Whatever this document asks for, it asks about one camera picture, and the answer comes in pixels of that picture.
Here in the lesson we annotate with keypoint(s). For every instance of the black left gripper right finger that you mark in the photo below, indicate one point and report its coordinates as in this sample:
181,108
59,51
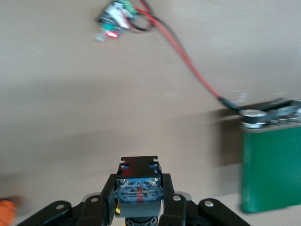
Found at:
183,209

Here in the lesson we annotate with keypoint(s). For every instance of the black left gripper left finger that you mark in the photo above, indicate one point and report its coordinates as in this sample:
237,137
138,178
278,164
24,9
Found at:
94,209

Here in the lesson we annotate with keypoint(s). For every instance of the yellow mushroom push button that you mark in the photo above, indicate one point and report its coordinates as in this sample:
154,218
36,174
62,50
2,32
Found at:
138,188

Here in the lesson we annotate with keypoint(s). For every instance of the orange 4680 cylinder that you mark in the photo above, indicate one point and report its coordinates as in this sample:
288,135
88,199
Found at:
7,210

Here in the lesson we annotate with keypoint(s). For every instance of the green conveyor belt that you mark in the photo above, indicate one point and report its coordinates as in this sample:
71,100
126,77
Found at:
270,164

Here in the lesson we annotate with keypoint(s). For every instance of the small controller circuit board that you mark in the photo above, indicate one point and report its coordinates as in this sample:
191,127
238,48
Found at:
113,21

